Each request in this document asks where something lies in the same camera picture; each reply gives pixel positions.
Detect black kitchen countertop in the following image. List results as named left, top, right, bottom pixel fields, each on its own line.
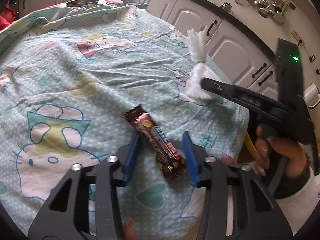
left=15, top=0, right=278, bottom=60

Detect yellow rimmed bin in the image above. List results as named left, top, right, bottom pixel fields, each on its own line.
left=244, top=131, right=258, bottom=159

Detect person's right hand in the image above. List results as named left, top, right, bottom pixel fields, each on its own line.
left=254, top=125, right=312, bottom=178

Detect brown chocolate bar wrapper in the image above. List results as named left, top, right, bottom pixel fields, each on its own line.
left=124, top=105, right=187, bottom=182

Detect cartoon printed blanket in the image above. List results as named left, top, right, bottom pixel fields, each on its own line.
left=0, top=2, right=250, bottom=240

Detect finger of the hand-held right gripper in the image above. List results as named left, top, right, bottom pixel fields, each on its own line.
left=201, top=77, right=278, bottom=125

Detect white lower kitchen cabinets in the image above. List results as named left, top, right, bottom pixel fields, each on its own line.
left=19, top=0, right=283, bottom=100

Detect metal spatula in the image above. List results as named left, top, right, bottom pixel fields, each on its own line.
left=272, top=2, right=288, bottom=25

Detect round metal dish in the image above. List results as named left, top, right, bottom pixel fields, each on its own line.
left=65, top=0, right=108, bottom=8

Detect white electric kettle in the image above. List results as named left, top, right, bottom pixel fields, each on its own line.
left=303, top=84, right=320, bottom=109

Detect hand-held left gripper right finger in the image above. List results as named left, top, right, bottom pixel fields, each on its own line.
left=182, top=131, right=293, bottom=240

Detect person's left hand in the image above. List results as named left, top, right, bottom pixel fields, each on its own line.
left=122, top=217, right=137, bottom=240

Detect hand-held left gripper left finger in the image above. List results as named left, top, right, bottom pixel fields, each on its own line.
left=27, top=134, right=140, bottom=240

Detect red printed cushion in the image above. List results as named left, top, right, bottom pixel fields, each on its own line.
left=0, top=1, right=14, bottom=32

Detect person's right forearm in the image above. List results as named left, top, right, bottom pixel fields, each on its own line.
left=274, top=166, right=320, bottom=205

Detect wall power outlet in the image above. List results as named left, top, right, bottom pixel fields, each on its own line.
left=291, top=29, right=304, bottom=46

